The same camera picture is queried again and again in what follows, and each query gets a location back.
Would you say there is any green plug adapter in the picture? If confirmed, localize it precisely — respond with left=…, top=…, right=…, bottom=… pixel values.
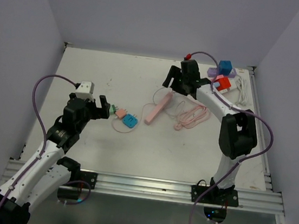
left=109, top=104, right=118, bottom=115

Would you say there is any salmon charger plug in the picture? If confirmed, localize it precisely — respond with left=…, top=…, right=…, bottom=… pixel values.
left=115, top=108, right=127, bottom=120

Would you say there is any thin pink charger cable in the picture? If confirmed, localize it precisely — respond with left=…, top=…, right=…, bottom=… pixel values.
left=110, top=81, right=191, bottom=142

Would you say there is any blue plug adapter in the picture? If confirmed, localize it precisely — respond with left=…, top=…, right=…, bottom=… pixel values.
left=122, top=114, right=139, bottom=129

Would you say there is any pink power strip cord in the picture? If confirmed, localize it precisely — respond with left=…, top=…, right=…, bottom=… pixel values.
left=172, top=99, right=212, bottom=135

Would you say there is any pink power strip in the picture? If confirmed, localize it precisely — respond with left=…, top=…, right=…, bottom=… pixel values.
left=144, top=92, right=173, bottom=125

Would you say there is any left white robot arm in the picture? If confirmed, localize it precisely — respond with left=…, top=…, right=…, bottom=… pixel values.
left=0, top=93, right=111, bottom=224

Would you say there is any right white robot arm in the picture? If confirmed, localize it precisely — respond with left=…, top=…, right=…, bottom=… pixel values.
left=163, top=59, right=257, bottom=204

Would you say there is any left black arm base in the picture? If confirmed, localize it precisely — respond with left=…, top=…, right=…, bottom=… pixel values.
left=57, top=171, right=98, bottom=206

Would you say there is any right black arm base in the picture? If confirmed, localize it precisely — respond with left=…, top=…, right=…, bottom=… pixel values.
left=191, top=178, right=239, bottom=223

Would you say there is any purple power strip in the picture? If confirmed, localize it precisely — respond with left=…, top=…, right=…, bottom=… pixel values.
left=206, top=65, right=239, bottom=81

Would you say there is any red cube adapter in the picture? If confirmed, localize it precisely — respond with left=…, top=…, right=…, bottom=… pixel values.
left=214, top=75, right=231, bottom=90

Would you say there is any blue cube adapter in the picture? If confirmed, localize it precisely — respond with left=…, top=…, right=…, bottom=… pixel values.
left=218, top=60, right=232, bottom=76

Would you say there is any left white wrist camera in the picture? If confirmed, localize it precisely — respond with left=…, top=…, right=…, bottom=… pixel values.
left=74, top=81, right=94, bottom=100

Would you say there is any white coiled power cord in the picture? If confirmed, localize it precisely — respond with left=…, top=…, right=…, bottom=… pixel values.
left=231, top=74, right=254, bottom=109

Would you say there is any aluminium front rail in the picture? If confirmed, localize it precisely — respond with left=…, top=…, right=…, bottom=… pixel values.
left=1, top=157, right=289, bottom=216

